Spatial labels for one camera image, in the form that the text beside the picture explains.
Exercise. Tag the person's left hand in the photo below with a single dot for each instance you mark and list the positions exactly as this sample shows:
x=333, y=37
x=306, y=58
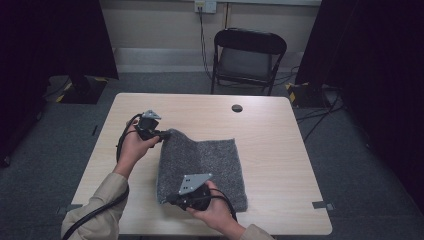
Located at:
x=133, y=150

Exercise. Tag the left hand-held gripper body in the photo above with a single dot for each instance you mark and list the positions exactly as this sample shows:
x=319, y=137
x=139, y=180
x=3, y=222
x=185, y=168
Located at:
x=148, y=125

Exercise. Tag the grey towel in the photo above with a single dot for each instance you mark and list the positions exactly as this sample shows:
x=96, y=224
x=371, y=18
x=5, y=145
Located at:
x=206, y=163

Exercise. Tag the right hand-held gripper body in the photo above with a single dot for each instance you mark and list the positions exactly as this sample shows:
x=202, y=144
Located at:
x=193, y=193

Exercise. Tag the white wall socket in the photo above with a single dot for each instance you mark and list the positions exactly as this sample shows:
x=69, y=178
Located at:
x=205, y=5

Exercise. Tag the dark curtain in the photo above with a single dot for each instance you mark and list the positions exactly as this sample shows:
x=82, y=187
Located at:
x=376, y=66
x=50, y=50

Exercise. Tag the person's right hand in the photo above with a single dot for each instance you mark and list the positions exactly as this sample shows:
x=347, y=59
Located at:
x=216, y=210

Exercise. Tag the black stand base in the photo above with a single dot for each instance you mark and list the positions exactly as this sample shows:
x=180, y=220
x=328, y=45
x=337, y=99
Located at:
x=306, y=95
x=83, y=91

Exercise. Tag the black folding chair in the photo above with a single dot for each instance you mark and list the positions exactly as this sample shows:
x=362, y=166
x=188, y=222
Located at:
x=246, y=63

